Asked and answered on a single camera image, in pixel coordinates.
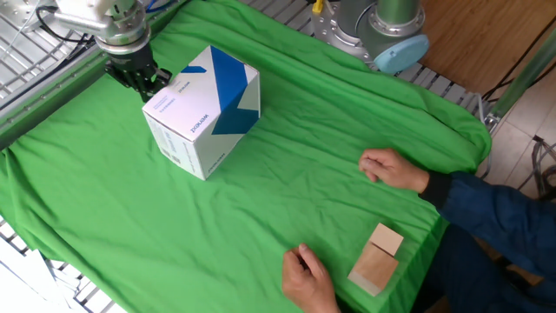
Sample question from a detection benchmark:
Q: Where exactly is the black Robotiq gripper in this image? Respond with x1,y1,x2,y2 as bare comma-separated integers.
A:
103,43,174,104

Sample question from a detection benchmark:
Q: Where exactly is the white blue cardboard box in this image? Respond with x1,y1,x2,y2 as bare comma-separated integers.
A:
142,44,261,182

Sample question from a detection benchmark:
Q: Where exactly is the right forearm blue sleeve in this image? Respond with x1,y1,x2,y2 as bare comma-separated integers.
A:
418,170,556,279

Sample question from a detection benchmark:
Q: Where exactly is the person's left hand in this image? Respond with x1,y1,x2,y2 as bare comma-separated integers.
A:
281,243,342,313

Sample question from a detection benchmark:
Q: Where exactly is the person's right hand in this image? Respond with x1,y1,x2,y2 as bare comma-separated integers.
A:
358,148,431,195

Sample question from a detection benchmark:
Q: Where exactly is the silver perforated mounting plate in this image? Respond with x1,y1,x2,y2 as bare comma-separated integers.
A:
0,0,76,34

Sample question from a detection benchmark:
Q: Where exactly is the green cloth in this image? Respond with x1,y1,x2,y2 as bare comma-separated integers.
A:
0,0,493,313

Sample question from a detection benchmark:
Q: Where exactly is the pile of white papers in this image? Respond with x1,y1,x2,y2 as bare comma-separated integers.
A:
0,236,82,313

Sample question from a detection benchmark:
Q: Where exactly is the wooden cube block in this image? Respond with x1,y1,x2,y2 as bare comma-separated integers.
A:
368,223,405,257

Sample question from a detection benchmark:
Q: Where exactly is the long wooden block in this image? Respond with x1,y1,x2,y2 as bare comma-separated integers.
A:
347,241,400,297

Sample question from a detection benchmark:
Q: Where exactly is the thin black cable loop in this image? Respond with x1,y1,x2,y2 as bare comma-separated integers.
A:
35,4,96,44

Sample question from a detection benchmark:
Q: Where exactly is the black floor cable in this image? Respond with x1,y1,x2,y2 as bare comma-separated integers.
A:
480,17,556,102

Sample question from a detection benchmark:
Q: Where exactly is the metal post foot bracket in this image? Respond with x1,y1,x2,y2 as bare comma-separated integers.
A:
483,111,501,134

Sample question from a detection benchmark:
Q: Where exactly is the aluminium frame post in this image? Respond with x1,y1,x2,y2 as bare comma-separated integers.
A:
489,38,556,119

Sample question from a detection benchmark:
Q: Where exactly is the grey cable bundle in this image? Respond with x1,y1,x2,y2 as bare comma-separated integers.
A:
519,135,556,202

